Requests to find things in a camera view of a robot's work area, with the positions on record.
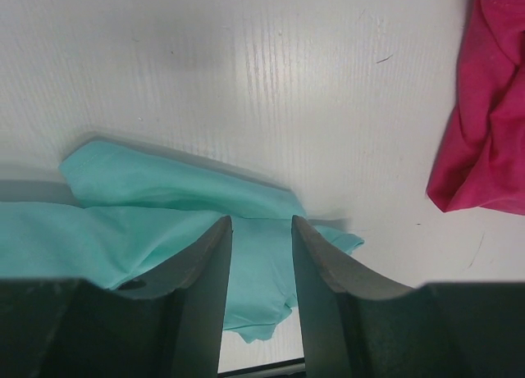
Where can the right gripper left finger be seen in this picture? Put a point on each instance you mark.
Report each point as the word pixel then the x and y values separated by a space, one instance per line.
pixel 164 323

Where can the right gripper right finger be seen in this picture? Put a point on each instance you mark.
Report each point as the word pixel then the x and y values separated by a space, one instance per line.
pixel 358 323

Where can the teal t shirt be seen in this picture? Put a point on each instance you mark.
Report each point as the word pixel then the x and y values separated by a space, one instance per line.
pixel 134 211

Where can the folded pink t shirt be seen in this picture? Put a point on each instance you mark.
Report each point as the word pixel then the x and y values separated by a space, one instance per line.
pixel 480 162

